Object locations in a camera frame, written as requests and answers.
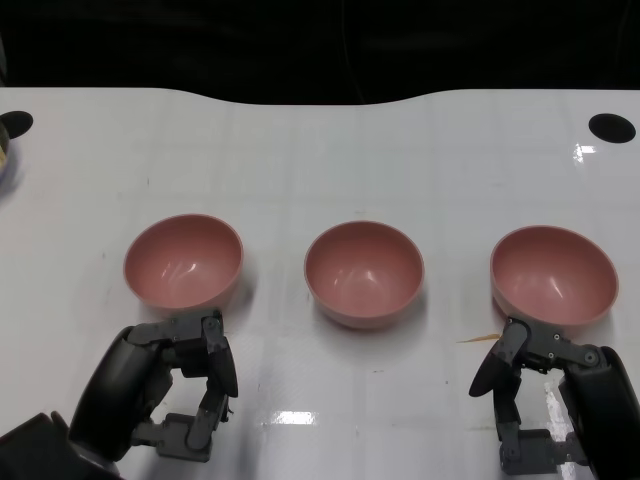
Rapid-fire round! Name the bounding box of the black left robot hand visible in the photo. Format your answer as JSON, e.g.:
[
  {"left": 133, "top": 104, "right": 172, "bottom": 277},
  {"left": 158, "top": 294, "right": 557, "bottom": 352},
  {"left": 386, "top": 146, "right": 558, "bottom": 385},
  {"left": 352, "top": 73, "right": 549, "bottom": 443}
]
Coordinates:
[{"left": 69, "top": 308, "right": 240, "bottom": 464}]

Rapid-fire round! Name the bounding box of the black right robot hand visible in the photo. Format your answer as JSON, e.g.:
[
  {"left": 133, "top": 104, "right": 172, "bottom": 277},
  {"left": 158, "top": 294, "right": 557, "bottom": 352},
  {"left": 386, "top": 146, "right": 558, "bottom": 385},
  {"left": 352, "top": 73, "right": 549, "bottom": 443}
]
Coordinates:
[{"left": 468, "top": 315, "right": 640, "bottom": 480}]

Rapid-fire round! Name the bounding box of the pink plastic bowl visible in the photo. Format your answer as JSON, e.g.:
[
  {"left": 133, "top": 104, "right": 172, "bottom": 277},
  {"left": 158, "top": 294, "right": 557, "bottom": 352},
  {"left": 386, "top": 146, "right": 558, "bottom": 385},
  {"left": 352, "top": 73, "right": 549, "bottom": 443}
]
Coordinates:
[
  {"left": 489, "top": 225, "right": 620, "bottom": 337},
  {"left": 123, "top": 213, "right": 245, "bottom": 317},
  {"left": 303, "top": 221, "right": 426, "bottom": 331}
]

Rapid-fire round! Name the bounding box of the thin wooden sliver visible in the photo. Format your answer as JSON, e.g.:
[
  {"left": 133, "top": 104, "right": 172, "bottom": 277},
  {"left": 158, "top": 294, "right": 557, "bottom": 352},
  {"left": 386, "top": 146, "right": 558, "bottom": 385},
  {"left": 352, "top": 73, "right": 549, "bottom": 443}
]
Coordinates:
[{"left": 455, "top": 331, "right": 503, "bottom": 345}]

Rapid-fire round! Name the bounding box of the metal dish with food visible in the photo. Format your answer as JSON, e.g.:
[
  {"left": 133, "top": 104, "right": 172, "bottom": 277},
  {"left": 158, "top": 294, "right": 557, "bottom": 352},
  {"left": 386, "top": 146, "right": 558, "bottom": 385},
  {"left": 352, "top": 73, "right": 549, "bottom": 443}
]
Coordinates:
[{"left": 0, "top": 120, "right": 12, "bottom": 179}]

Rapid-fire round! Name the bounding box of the black table cable grommet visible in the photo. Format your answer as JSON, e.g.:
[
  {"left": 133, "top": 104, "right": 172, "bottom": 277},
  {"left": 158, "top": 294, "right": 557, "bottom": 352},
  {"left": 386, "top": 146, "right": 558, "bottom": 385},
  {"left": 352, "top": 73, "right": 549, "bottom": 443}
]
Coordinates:
[
  {"left": 588, "top": 113, "right": 637, "bottom": 145},
  {"left": 0, "top": 110, "right": 34, "bottom": 137}
]

